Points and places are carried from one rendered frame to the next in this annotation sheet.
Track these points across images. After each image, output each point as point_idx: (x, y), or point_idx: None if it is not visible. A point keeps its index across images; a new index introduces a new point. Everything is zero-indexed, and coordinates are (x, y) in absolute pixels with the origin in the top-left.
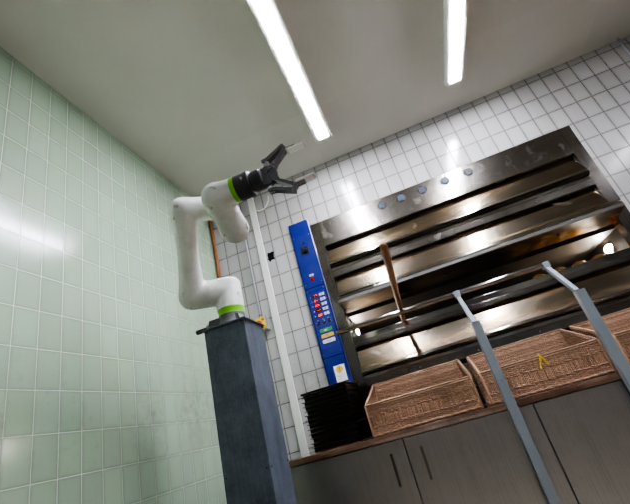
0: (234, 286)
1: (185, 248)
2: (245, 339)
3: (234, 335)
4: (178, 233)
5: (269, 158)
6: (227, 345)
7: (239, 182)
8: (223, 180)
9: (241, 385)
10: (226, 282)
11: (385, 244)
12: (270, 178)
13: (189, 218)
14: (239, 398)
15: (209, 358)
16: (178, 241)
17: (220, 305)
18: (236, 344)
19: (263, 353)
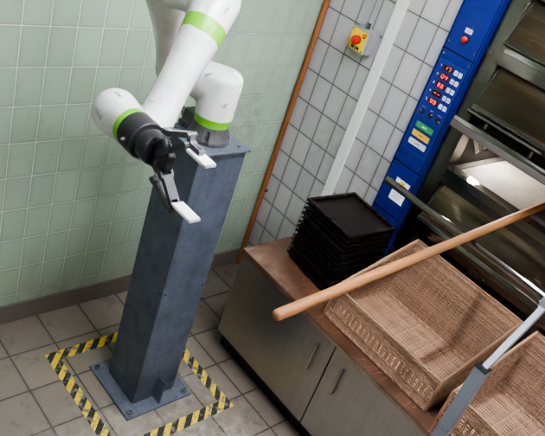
0: (221, 96)
1: (157, 31)
2: (191, 180)
3: (186, 163)
4: (149, 11)
5: (169, 136)
6: (177, 166)
7: (122, 141)
8: (114, 112)
9: (171, 215)
10: (213, 86)
11: (277, 317)
12: (156, 168)
13: (162, 6)
14: (165, 223)
15: None
16: (150, 18)
17: (196, 107)
18: (183, 175)
19: (224, 187)
